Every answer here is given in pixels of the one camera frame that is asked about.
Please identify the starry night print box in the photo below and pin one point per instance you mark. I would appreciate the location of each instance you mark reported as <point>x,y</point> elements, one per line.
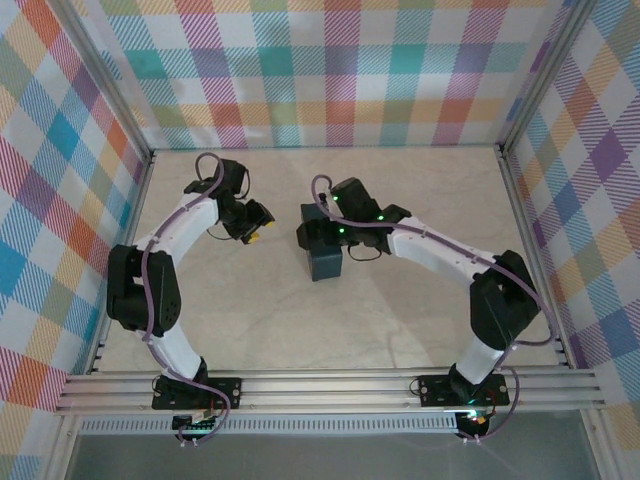
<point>327,265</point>

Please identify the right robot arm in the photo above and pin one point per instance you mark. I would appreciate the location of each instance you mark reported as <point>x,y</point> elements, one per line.
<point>435,250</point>

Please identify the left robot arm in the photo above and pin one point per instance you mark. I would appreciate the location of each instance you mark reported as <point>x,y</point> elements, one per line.
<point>170,235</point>

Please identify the small controller circuit board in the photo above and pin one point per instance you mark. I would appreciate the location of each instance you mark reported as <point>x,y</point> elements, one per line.
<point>475,419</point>
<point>192,424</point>

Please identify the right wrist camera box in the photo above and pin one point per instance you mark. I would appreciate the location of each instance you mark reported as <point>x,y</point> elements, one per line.
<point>326,201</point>

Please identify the aluminium side rail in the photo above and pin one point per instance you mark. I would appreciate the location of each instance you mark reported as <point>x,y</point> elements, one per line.
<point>137,200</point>
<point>525,225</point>

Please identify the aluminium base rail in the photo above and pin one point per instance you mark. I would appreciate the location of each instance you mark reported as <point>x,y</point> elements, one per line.
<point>325,390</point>

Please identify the aluminium frame post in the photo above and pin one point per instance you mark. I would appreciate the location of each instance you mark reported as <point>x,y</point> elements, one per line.
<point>100,75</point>
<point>545,75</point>

